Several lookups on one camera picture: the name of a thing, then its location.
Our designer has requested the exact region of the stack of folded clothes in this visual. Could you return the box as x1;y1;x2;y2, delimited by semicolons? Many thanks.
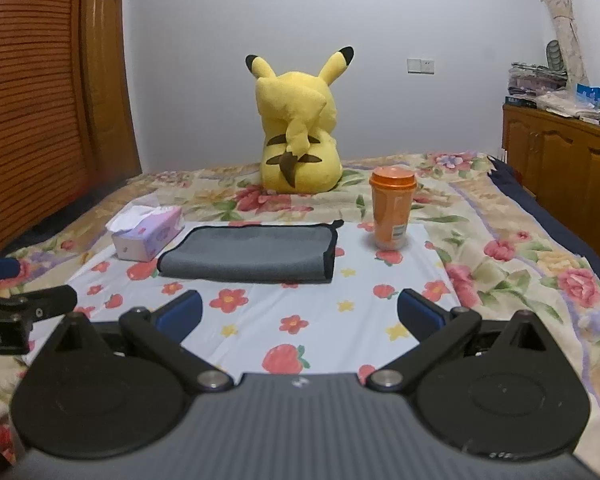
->
504;63;568;108

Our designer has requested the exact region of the wooden sideboard cabinet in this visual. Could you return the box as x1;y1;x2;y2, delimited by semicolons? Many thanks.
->
502;104;600;257

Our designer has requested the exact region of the blue picture box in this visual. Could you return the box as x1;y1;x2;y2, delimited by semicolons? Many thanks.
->
576;84;600;110

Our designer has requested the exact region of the purple and grey towel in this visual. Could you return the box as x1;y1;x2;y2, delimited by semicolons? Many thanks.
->
157;220;343;284

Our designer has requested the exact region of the wooden slatted wardrobe door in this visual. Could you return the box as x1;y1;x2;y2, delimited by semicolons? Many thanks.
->
0;0;95;252

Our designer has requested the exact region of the white fruit print cloth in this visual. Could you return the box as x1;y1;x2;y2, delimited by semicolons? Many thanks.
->
69;222;460;378

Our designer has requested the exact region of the beige tied curtain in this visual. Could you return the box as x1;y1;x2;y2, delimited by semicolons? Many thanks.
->
545;0;588;89

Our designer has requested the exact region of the floral bed blanket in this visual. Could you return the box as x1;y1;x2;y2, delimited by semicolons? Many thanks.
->
0;153;600;474

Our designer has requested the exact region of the purple tissue box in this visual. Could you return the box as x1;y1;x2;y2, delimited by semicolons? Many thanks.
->
106;204;183;262

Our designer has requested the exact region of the wooden room door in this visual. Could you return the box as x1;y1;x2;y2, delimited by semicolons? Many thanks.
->
80;0;140;184

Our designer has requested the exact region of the yellow Pikachu plush toy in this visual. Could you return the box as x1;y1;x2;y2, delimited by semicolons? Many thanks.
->
246;46;354;194

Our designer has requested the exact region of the white wall switch plate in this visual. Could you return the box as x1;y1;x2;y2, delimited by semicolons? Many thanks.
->
406;58;436;75

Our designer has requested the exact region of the orange lidded cup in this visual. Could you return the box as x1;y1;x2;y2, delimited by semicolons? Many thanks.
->
370;166;417;250

